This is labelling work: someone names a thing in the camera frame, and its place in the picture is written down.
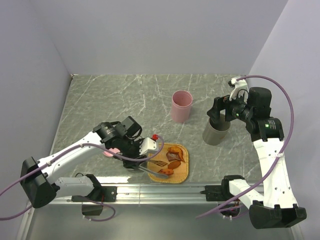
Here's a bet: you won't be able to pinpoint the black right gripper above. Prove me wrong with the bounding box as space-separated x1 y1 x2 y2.
206 89 254 123

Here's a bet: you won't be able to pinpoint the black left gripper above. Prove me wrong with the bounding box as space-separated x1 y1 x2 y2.
118 136 148 170

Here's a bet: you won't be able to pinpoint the grey cylindrical container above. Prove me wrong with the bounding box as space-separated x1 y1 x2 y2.
202 114 231 146

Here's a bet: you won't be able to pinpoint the metal food tongs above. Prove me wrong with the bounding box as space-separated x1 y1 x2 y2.
137 160 169 179

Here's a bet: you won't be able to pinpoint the roasted chicken wing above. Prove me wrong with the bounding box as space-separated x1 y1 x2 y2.
167 146 185 162

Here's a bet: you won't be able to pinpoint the brown sausage piece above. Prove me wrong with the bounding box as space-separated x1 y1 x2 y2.
167 160 181 170

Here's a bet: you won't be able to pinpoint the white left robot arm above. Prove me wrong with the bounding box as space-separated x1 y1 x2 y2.
20 116 159 209

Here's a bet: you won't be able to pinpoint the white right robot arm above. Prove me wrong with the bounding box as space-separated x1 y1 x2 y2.
207 87 307 229

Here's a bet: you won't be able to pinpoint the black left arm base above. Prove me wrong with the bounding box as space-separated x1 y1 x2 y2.
71 186 117 222

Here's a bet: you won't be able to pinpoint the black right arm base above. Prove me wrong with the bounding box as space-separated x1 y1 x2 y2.
199 184 251 216

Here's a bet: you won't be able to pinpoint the pink container lid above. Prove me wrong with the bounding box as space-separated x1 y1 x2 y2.
102 148 121 158

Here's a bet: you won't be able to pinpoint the pink cylindrical container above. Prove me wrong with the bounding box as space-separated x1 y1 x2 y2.
170 90 193 123

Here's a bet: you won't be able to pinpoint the woven bamboo tray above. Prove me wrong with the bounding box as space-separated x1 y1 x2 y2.
148 143 189 184

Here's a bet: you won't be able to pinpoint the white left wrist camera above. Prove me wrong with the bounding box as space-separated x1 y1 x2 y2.
139 134 160 156

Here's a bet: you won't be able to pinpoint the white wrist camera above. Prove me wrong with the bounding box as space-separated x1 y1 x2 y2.
228 76 249 101
139 134 160 156

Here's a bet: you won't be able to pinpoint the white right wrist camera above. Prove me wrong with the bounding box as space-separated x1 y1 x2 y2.
228 76 249 101

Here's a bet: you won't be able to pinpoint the aluminium table edge rail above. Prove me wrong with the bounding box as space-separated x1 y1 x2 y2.
49 183 266 205

